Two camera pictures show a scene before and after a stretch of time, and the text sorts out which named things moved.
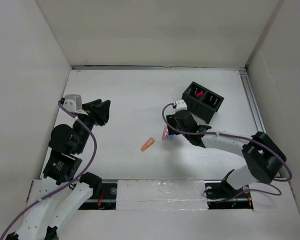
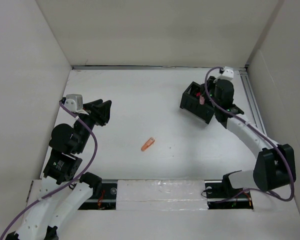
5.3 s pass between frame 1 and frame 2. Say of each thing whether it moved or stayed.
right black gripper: moved
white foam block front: stayed
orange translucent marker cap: stayed
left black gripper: stayed
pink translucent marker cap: moved
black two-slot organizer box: stayed
